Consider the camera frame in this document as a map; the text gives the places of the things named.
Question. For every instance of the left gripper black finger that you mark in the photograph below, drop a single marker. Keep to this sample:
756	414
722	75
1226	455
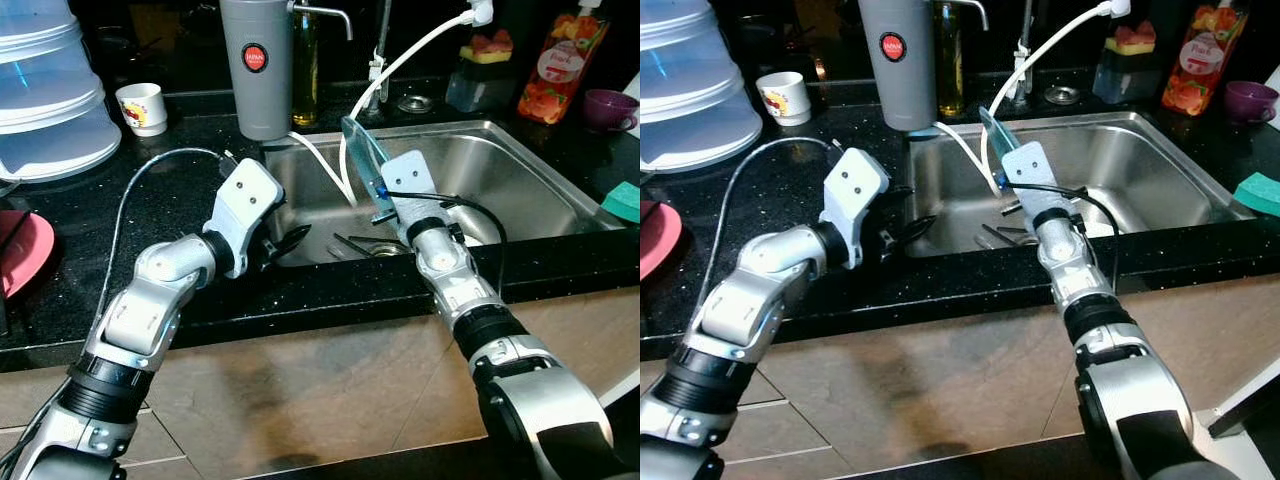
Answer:
899	192
915	231
292	243

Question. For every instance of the light blue plate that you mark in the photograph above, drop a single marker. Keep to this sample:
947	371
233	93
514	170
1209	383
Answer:
1000	140
365	160

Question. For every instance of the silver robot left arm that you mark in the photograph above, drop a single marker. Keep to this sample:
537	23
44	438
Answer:
150	300
740	310

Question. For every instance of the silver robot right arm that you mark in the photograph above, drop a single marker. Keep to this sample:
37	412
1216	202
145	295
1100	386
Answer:
1075	270
460	280

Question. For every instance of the chrome kitchen faucet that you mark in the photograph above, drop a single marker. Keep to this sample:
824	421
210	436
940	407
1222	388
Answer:
381	40
1024	35

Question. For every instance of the grey water filter red label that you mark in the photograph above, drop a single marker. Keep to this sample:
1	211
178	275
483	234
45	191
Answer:
895	95
255	105

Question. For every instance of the round metal drain cap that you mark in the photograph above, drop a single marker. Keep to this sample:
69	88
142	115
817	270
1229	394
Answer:
1062	95
416	104

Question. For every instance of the oil bottle green cap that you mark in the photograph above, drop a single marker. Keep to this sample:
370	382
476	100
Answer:
305	90
950	80

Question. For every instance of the white printed mug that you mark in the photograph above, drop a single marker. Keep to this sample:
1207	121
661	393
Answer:
783	100
140	112

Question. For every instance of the grey cabinet door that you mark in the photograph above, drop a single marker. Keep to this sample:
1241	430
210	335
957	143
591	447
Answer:
600	330
930	380
1210	330
320	390

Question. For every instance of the stainless steel sink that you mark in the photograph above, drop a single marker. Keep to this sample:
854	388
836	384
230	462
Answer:
530	180
1160	170

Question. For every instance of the dark sponge holder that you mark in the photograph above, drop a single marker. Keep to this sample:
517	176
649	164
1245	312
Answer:
480	88
1125	78

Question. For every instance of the yellow and red sponge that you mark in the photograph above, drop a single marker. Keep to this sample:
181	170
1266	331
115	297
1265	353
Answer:
1130	42
488	50

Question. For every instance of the fruit print soap pump bottle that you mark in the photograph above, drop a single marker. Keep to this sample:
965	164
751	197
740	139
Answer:
1200	75
555	85

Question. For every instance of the white tiered plastic food container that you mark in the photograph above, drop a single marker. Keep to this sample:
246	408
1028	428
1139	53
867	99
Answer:
700	100
50	110

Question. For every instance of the pink plate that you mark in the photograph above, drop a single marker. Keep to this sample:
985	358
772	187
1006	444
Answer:
660	240
30	260

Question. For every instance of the green sponge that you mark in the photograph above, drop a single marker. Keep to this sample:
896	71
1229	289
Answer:
625	203
1260	195

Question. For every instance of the purple cup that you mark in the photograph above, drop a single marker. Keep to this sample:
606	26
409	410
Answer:
1250	102
608	110

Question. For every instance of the black appliance white edge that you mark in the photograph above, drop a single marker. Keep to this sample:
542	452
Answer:
1255	415

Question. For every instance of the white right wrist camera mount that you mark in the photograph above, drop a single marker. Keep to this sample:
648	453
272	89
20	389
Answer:
410	185
1035	175

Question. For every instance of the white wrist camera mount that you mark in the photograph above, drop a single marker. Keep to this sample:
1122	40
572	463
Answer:
1035	175
410	185
860	190
245	200

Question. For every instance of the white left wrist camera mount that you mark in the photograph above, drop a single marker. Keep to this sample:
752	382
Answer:
860	190
245	200

